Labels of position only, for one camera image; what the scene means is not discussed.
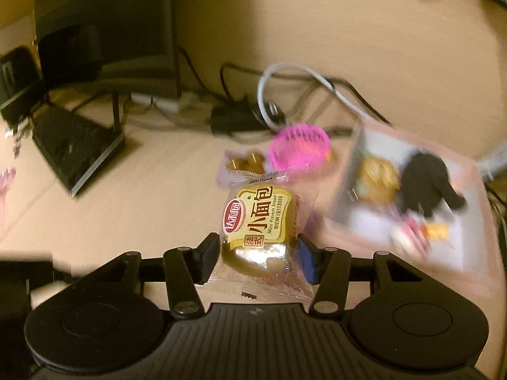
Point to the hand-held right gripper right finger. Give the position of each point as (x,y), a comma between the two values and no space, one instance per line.
(306,259)

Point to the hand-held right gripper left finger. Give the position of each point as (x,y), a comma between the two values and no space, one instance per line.
(209,254)

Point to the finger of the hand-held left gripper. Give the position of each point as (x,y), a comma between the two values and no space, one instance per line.
(27,263)

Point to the yellow label bread packet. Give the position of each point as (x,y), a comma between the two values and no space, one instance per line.
(257,225)

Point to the clear plastic storage box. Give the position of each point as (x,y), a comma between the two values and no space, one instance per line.
(463,245)

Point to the brown snack packet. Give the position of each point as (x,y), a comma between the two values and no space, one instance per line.
(244,163)

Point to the small pink toy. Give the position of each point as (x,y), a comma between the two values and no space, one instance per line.
(410,233)

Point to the round yellow snack packet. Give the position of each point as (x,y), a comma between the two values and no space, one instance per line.
(378,180)

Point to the pink round plastic basket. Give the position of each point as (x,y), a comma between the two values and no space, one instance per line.
(299,148)

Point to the black keyboard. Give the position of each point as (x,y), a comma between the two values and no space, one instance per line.
(75,146)

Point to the small orange packet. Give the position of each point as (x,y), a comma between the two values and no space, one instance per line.
(436,232)

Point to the black power adapter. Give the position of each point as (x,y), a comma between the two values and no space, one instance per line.
(235,120)

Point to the black plush toy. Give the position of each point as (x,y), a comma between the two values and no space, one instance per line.
(426,182)

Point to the white power strip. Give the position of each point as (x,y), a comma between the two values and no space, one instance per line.
(174,103)

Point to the black rounded device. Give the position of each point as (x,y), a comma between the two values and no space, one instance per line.
(19,79)

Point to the black computer monitor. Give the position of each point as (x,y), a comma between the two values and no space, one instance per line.
(107,27)

